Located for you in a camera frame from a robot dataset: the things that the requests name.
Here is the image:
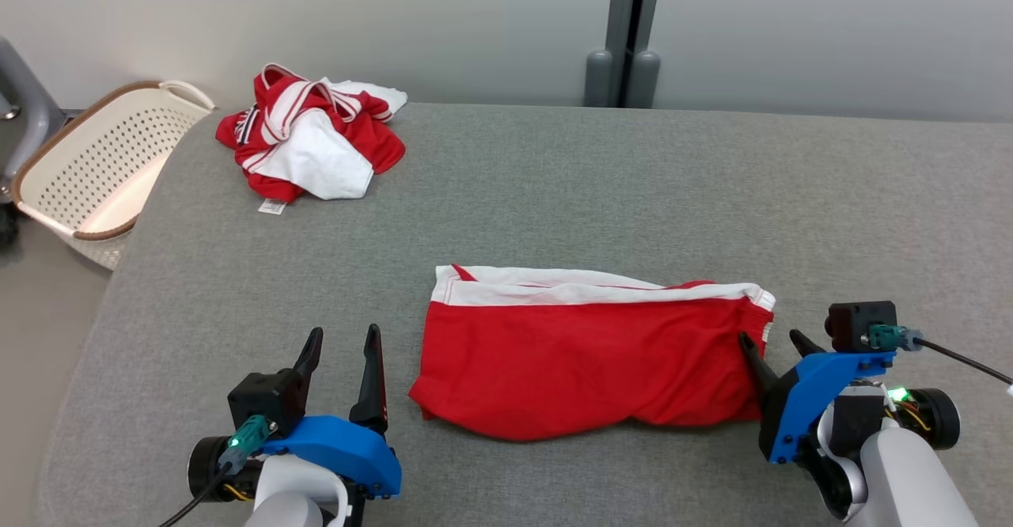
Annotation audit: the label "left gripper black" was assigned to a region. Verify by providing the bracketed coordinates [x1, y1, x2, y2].
[188, 324, 389, 504]

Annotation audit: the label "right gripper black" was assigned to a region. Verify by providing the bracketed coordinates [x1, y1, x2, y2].
[738, 329, 962, 521]

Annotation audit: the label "red shorts with white trim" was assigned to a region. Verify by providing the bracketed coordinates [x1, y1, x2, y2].
[409, 264, 776, 442]

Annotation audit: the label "red jersey with white sleeves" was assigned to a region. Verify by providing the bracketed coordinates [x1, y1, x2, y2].
[215, 64, 408, 216]

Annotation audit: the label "white perforated laundry basket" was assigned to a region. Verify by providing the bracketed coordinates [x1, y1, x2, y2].
[12, 80, 216, 271]

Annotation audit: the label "grey chair leg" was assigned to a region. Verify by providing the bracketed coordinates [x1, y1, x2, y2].
[0, 36, 66, 203]

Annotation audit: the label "teal right camera connector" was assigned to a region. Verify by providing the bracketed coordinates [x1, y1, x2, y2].
[868, 324, 924, 352]

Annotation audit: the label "teal camera connector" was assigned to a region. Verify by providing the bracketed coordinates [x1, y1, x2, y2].
[868, 324, 924, 352]
[218, 416, 275, 474]

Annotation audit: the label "teal left camera connector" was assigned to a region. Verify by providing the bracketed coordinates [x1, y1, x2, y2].
[218, 416, 275, 474]

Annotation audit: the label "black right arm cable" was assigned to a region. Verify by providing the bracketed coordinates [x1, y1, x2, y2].
[918, 339, 1013, 390]

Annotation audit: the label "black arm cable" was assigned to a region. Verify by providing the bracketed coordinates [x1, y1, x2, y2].
[158, 464, 232, 527]
[918, 339, 1013, 390]

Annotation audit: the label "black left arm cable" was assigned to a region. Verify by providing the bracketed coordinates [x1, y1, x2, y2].
[158, 464, 232, 527]

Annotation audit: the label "grey post foot cap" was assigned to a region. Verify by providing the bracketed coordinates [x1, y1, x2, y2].
[584, 50, 615, 108]
[631, 50, 662, 108]

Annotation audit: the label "grey partition post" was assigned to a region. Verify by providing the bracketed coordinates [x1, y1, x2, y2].
[603, 0, 666, 108]

